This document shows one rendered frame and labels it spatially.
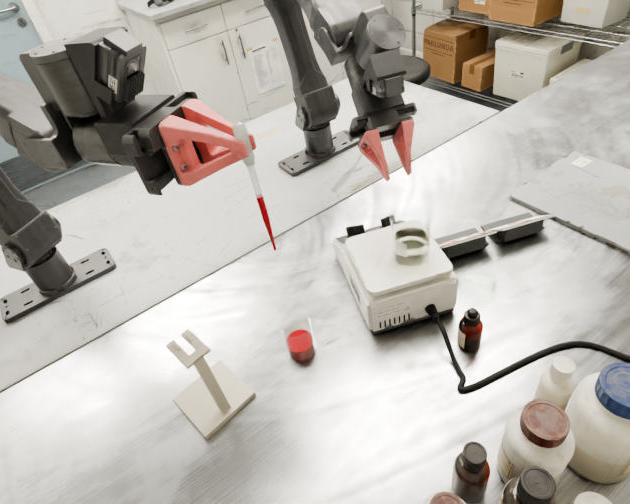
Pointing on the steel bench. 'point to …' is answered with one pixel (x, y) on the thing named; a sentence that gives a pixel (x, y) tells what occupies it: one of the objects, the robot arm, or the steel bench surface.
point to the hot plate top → (384, 275)
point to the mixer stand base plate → (594, 201)
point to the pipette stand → (209, 388)
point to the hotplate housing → (406, 306)
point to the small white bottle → (557, 382)
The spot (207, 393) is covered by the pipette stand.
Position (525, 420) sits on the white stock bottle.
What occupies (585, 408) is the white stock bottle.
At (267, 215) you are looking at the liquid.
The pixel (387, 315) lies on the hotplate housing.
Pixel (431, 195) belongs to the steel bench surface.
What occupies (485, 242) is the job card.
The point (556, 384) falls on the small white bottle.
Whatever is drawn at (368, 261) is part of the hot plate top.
